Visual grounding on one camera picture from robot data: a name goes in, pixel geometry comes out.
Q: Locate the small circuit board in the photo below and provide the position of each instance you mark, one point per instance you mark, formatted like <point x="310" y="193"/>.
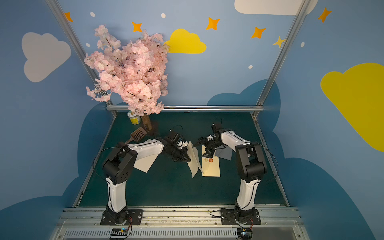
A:
<point x="244" y="233"/>
<point x="119" y="234"/>

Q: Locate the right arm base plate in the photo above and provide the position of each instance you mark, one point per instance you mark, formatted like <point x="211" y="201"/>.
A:
<point x="240" y="217"/>

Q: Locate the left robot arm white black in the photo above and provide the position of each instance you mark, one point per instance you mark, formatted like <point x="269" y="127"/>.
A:
<point x="118" y="168"/>

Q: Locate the left small circuit board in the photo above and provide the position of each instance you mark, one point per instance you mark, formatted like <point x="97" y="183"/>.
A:
<point x="119" y="234"/>

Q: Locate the left aluminium frame post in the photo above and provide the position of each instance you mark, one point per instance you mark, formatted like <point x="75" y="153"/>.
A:
<point x="65" y="24"/>

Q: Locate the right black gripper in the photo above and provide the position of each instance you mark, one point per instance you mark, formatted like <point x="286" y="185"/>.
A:
<point x="207" y="144"/>

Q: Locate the aluminium rail base frame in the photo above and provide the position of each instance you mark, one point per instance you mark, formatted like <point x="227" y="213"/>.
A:
<point x="182" y="223"/>

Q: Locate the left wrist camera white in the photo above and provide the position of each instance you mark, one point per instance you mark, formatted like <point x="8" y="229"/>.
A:
<point x="182" y="144"/>

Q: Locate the aluminium frame post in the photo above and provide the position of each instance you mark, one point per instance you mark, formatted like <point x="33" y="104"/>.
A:
<point x="291" y="36"/>
<point x="65" y="24"/>

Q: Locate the pink cherry blossom tree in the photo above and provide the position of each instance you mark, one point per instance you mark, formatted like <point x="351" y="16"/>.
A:
<point x="135" y="71"/>

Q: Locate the right small circuit board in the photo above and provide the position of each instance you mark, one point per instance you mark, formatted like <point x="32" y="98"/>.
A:
<point x="244" y="233"/>

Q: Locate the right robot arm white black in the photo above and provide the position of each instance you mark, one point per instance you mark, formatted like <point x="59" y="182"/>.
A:
<point x="251" y="168"/>

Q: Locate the right aluminium frame post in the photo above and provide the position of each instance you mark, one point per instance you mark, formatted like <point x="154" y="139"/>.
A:
<point x="291" y="36"/>

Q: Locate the back horizontal aluminium bar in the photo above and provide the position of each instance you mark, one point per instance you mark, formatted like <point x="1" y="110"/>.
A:
<point x="213" y="108"/>

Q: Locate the white paper sheet left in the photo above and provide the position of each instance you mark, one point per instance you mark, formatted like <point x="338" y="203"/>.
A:
<point x="147" y="154"/>

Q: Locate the cream paper sheet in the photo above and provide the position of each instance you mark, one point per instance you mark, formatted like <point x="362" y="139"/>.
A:
<point x="194" y="164"/>

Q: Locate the brown slotted scoop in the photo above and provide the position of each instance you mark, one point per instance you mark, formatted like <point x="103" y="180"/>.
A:
<point x="137" y="135"/>

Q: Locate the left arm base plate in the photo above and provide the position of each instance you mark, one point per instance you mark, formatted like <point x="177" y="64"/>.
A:
<point x="124" y="218"/>

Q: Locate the grey envelope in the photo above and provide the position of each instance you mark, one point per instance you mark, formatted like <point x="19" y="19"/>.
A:
<point x="224" y="152"/>

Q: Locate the yellow envelope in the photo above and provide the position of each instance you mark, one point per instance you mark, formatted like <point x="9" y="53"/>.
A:
<point x="211" y="167"/>

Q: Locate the yellow green tin can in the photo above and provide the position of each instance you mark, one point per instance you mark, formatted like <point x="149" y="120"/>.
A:
<point x="134" y="118"/>

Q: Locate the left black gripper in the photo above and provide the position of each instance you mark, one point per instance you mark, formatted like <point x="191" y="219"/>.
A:
<point x="180" y="153"/>

